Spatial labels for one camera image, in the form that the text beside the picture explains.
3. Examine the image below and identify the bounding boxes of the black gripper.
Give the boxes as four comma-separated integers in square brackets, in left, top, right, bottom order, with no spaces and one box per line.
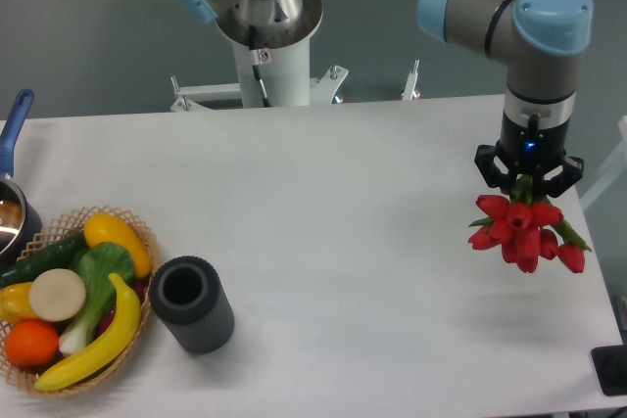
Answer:
[474,113,585,198]

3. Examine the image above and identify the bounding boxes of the red tulip bouquet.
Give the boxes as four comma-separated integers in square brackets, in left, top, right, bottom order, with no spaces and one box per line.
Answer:
[467,176,591,274]

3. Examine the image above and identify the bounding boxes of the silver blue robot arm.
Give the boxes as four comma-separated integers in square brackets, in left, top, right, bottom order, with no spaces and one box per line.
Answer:
[176,0,594,200]

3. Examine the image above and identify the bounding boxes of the dark grey ribbed vase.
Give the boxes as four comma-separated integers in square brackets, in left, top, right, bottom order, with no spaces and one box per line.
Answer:
[148,255,235,354]

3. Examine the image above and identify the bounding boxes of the black device at edge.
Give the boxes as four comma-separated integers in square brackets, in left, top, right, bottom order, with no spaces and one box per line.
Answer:
[591,345,626,396]

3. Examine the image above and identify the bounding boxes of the red purple vegetable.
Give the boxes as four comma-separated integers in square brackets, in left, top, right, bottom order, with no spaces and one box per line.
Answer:
[97,279,145,336]

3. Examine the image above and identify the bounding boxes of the yellow banana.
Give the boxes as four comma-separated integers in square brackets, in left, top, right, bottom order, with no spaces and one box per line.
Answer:
[34,273,141,393]

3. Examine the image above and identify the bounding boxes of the green bok choy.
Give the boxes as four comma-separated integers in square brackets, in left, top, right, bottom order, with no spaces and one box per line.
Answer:
[59,242,134,356]

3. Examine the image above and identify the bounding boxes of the woven wicker basket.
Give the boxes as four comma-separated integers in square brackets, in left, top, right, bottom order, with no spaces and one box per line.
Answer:
[1,206,161,398]

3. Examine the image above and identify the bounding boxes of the green cucumber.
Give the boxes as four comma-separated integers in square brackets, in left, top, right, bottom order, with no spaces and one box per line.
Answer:
[1,232,87,289]

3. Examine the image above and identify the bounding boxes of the beige round radish slice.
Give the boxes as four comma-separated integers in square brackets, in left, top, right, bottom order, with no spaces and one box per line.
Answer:
[28,268,86,322]

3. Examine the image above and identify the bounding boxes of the orange fruit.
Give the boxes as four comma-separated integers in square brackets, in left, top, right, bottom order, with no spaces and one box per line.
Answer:
[4,320,59,366]

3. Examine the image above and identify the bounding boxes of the yellow bell pepper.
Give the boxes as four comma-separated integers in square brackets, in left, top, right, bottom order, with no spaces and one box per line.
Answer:
[1,282,38,324]

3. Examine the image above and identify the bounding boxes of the white frame at right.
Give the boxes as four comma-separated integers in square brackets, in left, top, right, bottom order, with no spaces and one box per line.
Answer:
[580,116,626,212]

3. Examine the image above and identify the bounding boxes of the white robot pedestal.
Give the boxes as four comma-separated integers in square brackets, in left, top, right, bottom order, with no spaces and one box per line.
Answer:
[169,0,350,114]

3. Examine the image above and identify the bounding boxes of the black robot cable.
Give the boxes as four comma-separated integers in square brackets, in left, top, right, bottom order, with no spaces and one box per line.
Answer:
[247,24,272,108]

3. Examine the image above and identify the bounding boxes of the blue handled saucepan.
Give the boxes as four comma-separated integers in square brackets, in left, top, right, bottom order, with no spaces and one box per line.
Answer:
[1,89,42,273]

